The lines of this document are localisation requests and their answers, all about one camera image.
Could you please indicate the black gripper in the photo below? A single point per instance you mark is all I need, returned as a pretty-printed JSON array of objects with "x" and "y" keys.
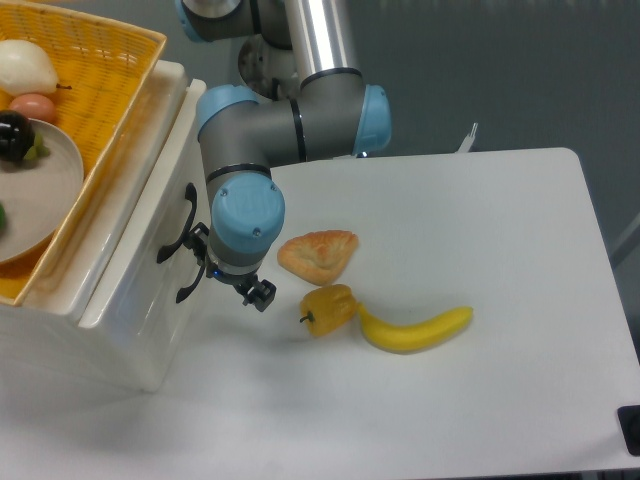
[{"x": 259, "y": 293}]

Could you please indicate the white drawer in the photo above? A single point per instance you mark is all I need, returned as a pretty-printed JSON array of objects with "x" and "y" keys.
[{"x": 135, "y": 299}]

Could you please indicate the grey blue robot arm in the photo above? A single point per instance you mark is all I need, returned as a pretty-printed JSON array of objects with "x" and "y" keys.
[{"x": 243, "y": 135}]

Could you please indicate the white drawer cabinet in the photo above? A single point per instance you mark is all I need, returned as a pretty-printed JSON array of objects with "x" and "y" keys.
[{"x": 45, "y": 329}]

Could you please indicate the toy bread pastry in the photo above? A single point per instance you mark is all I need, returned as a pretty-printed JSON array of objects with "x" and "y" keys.
[{"x": 318, "y": 257}]

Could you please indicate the yellow toy bell pepper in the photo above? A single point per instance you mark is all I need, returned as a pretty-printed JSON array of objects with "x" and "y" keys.
[{"x": 327, "y": 308}]

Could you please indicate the yellow toy banana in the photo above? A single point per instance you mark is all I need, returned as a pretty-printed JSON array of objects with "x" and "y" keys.
[{"x": 411, "y": 338}]

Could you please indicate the grey plate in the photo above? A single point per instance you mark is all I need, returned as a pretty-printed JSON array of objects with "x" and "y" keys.
[{"x": 38, "y": 197}]

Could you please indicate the green toy vegetable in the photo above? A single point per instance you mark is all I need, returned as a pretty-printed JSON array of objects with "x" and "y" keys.
[{"x": 3, "y": 218}]

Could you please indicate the yellow woven basket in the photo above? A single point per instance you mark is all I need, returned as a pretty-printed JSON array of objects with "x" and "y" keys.
[{"x": 105, "y": 64}]

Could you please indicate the dark purple toy mangosteen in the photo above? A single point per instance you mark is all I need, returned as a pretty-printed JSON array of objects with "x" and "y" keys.
[{"x": 19, "y": 140}]

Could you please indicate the pink toy egg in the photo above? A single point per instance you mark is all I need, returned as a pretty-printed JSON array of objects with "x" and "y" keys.
[{"x": 34, "y": 106}]

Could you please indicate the white toy pear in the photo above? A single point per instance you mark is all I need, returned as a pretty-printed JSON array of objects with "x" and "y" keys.
[{"x": 26, "y": 68}]

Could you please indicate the white table frame bracket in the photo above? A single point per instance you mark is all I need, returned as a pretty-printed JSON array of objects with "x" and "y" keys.
[{"x": 465, "y": 146}]

